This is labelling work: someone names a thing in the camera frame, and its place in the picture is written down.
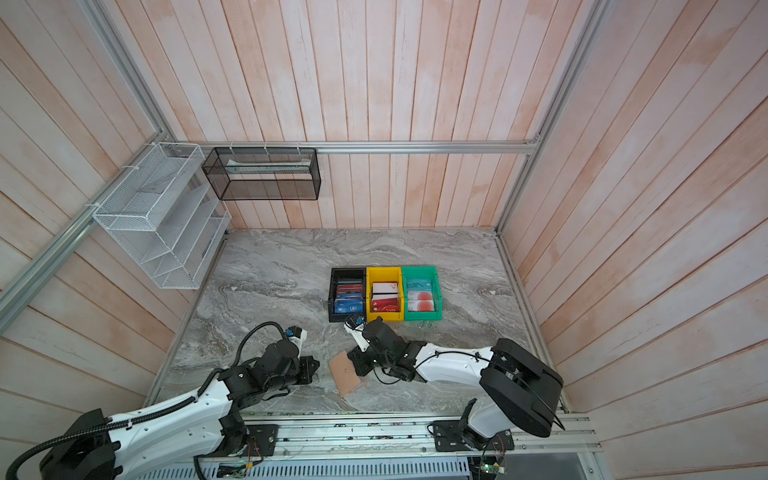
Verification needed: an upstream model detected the tan leather card holder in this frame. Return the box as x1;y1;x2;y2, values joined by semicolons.
329;352;367;397

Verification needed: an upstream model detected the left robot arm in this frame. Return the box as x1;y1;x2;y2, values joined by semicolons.
39;339;320;479

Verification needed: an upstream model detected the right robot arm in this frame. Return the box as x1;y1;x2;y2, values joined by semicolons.
347;337;563;439

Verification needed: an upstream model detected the cards stack in black bin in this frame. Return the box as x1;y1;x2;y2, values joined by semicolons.
333;279;365;314

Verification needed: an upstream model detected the cards stack in yellow bin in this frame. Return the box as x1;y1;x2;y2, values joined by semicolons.
370;282;401;313

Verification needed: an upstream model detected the cards stack in green bin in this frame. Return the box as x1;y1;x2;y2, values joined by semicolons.
405;278;435;313

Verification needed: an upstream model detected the black plastic bin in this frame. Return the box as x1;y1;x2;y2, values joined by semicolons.
327;267;367;323

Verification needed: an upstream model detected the yellow plastic bin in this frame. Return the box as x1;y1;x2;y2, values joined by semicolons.
366;267;405;322

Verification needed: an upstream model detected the green plastic bin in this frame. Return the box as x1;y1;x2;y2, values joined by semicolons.
401;266;443;321

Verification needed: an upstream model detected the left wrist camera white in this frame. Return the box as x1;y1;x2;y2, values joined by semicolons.
285;326;308;356

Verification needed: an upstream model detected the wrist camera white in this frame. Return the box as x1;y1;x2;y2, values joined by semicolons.
344;314;369;352
285;326;308;356

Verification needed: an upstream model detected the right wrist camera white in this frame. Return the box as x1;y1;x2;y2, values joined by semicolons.
344;314;369;352

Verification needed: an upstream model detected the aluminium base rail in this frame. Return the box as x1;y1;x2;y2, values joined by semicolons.
243;412;602;461

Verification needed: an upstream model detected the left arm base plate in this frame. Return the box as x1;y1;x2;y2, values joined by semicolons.
228;424;279;458

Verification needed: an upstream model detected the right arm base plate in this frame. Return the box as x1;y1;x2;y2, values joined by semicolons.
427;420;515;453

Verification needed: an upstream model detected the black corrugated cable conduit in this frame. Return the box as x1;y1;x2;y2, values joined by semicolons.
4;320;289;480

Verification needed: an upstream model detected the black mesh wall basket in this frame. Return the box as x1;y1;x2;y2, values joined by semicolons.
202;146;322;201

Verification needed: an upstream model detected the white wire mesh shelf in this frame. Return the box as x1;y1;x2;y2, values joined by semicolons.
94;143;231;290

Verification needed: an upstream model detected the horizontal aluminium wall rail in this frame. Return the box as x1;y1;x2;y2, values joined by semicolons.
197;140;538;155

